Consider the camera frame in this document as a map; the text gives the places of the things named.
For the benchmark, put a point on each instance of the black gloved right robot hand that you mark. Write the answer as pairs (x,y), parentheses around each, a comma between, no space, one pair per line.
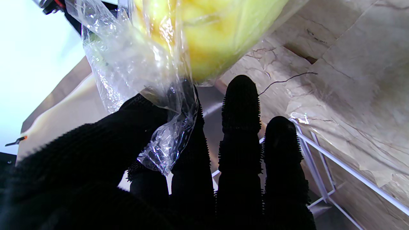
(76,24)

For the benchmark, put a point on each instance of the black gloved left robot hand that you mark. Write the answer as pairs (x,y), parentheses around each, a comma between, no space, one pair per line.
(96,179)

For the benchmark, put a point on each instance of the clear plastic bread bag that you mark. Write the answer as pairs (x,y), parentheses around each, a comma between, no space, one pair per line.
(127,64)

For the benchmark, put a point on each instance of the yellow pineapple bun bread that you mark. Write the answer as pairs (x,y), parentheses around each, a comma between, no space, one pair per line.
(217,35)

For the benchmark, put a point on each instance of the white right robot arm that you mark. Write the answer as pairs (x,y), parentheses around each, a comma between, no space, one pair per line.
(43,2)

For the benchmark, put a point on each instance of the small wooden table white frame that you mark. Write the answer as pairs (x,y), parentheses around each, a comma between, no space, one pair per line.
(351,174)

